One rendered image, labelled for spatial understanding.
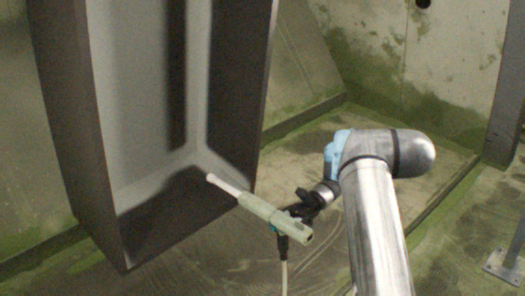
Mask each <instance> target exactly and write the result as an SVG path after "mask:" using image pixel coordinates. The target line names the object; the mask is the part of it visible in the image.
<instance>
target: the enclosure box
mask: <svg viewBox="0 0 525 296"><path fill-rule="evenodd" d="M25 3H26V8H27V14H28V16H27V17H28V20H29V21H28V22H29V25H30V26H29V28H30V31H31V32H30V34H31V37H32V38H31V39H32V41H33V48H34V54H35V59H36V63H37V71H38V73H37V74H38V77H39V83H40V86H41V92H42V95H43V102H44V105H45V108H46V114H47V117H48V120H49V127H50V130H51V132H52V142H53V145H54V149H55V152H56V155H57V161H58V164H59V167H60V171H61V173H62V177H63V180H64V184H65V187H66V191H67V199H68V203H69V206H70V209H71V212H72V214H73V215H74V216H75V217H76V219H77V220H78V221H79V222H80V223H81V225H82V227H83V228H84V230H85V231H86V232H87V233H88V234H89V236H90V237H91V238H92V239H93V241H94V242H95V243H96V244H97V246H98V248H99V249H100V250H101V252H102V253H103V254H104V255H105V257H106V258H107V259H108V260H109V261H110V263H111V264H112V265H113V266H114V268H115V269H116V270H117V271H118V272H119V273H120V274H121V275H122V276H123V277H124V276H126V275H128V274H130V273H131V272H133V271H134V270H135V269H136V270H137V269H138V268H140V267H141V266H143V265H144V264H145V263H146V262H147V261H150V260H152V259H154V258H155V257H157V256H158V255H159V254H160V253H162V252H165V251H167V250H168V249H170V248H171V247H173V246H174V245H176V244H178V243H180V242H181V241H183V240H184V239H186V238H187V237H188V236H189V235H191V234H194V233H196V232H197V231H199V230H200V229H202V228H204V227H205V226H207V225H209V224H210V223H212V222H213V221H215V220H216V219H218V218H219V217H221V216H223V215H225V214H226V213H228V212H229V211H230V210H231V209H233V207H234V206H237V205H239V204H238V203H239V201H238V198H237V197H235V196H234V195H232V194H230V193H229V192H227V191H226V190H224V189H222V188H221V187H219V186H218V185H217V184H215V183H211V182H209V181H207V180H206V176H207V175H208V174H209V173H213V174H214V175H216V176H217V178H219V179H220V180H222V181H224V182H225V183H227V185H229V186H231V187H233V188H234V189H236V190H239V191H240V192H242V193H243V192H245V191H248V192H249V193H251V194H253V195H254V189H255V181H256V173H257V166H258V157H260V150H261V141H262V133H263V118H264V111H265V103H266V96H267V88H268V81H269V73H270V65H271V57H272V50H273V42H274V34H275V27H276V20H277V13H278V0H25Z"/></svg>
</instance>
